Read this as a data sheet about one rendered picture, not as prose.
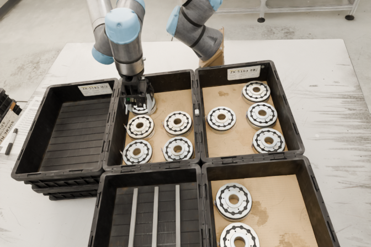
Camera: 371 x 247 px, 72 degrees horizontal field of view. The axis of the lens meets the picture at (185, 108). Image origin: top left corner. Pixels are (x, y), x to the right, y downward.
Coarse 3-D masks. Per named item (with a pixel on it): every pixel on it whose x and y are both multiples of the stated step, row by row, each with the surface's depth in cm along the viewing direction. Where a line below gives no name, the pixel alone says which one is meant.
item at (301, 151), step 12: (264, 60) 96; (276, 72) 92; (288, 108) 82; (300, 144) 73; (204, 156) 75; (228, 156) 74; (240, 156) 74; (252, 156) 73; (264, 156) 73; (276, 156) 72
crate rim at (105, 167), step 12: (168, 72) 99; (180, 72) 98; (192, 72) 97; (120, 84) 98; (192, 84) 95; (192, 96) 90; (108, 144) 82; (108, 156) 79; (108, 168) 77; (120, 168) 76; (132, 168) 76
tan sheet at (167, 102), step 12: (156, 96) 106; (168, 96) 105; (180, 96) 104; (156, 108) 102; (168, 108) 101; (180, 108) 100; (192, 108) 99; (156, 120) 98; (192, 120) 96; (156, 132) 95; (192, 132) 92; (156, 144) 91; (156, 156) 88
